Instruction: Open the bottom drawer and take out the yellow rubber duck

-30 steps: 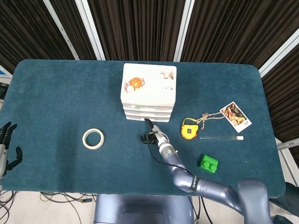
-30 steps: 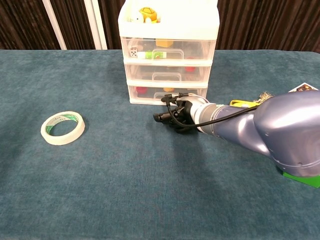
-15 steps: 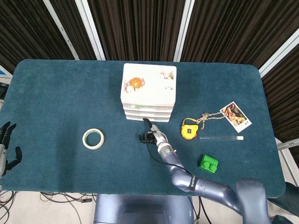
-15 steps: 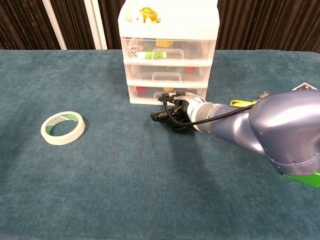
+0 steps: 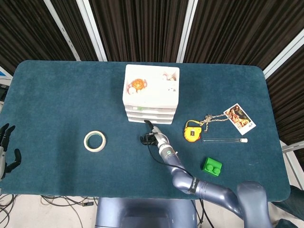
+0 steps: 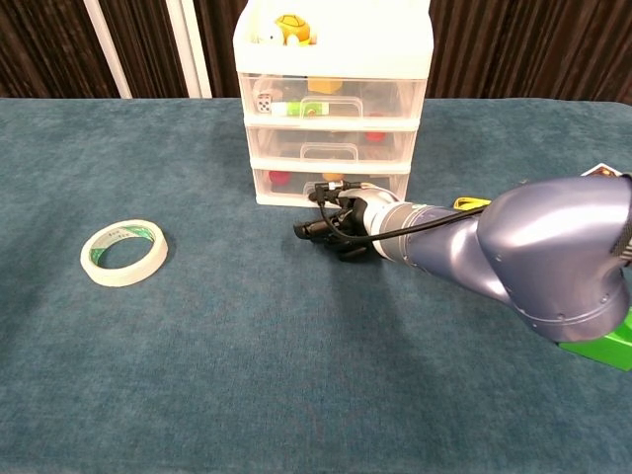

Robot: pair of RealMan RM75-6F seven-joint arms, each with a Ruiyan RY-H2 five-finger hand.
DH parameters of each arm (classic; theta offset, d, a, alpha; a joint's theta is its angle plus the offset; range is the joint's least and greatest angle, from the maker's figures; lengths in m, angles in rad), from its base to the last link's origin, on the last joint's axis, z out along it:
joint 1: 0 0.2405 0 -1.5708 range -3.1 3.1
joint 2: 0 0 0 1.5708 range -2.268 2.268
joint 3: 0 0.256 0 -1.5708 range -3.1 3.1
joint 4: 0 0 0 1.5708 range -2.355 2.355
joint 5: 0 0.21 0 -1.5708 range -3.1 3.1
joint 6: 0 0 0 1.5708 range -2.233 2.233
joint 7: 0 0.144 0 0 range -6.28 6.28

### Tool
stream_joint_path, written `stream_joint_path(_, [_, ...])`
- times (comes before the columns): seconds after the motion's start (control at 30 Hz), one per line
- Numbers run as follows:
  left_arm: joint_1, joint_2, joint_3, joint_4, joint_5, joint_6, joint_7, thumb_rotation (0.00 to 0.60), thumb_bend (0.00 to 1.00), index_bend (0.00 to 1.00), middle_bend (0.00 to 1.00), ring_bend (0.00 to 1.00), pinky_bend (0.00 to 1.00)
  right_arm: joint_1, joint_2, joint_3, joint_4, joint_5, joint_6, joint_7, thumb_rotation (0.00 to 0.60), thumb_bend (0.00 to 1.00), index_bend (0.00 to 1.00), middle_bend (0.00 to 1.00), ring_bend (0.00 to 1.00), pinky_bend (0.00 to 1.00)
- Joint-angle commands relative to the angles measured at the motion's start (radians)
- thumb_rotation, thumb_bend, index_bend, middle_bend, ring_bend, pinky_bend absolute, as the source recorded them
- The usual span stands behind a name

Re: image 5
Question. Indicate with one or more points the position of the clear plastic drawer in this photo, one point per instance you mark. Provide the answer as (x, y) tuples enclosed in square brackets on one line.
[(161, 121), (152, 115), (152, 108)]

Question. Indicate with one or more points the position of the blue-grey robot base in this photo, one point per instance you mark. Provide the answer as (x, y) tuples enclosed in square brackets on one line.
[(142, 213)]

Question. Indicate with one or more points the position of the green toy building brick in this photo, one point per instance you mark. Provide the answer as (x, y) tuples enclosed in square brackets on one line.
[(212, 167)]

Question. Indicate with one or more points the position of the white metal frame leg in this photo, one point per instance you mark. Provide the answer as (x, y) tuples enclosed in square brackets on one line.
[(293, 148)]

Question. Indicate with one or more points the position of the teal table cloth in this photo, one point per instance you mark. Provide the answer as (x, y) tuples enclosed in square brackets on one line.
[(59, 107)]

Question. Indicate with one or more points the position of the white drawer unit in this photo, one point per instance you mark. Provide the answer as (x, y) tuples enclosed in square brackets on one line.
[(152, 97)]

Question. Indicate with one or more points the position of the yellow tape measure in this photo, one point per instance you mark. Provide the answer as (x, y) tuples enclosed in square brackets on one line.
[(192, 134)]

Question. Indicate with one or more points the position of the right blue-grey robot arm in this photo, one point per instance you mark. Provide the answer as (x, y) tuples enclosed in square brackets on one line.
[(213, 190)]

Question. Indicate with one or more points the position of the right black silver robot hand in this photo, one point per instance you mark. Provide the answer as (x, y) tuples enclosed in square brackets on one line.
[(159, 137)]

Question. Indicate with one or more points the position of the thin white frame post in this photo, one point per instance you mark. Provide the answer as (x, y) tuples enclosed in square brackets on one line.
[(62, 31)]

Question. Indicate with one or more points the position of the black power adapter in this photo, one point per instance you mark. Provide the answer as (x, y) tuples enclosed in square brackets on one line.
[(88, 204)]

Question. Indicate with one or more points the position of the clear glass test tube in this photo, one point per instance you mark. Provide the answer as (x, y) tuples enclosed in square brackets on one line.
[(223, 140)]

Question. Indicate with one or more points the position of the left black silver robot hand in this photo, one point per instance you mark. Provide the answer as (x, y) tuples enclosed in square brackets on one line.
[(2, 161)]

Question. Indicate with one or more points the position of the green white tube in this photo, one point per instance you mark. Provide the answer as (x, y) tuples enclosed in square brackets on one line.
[(139, 108)]

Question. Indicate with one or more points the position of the cream masking tape roll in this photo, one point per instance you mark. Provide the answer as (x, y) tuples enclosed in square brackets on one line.
[(95, 149)]

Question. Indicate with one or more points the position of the orange turtle toy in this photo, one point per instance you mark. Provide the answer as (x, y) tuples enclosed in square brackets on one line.
[(138, 84)]

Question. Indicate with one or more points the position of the blue white sign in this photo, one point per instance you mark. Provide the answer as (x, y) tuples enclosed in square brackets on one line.
[(4, 73)]

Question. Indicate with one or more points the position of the wide white frame post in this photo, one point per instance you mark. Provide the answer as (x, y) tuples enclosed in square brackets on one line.
[(187, 31), (283, 53), (91, 31)]

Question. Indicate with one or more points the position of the printed picture card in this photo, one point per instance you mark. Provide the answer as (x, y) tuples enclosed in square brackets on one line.
[(240, 117)]

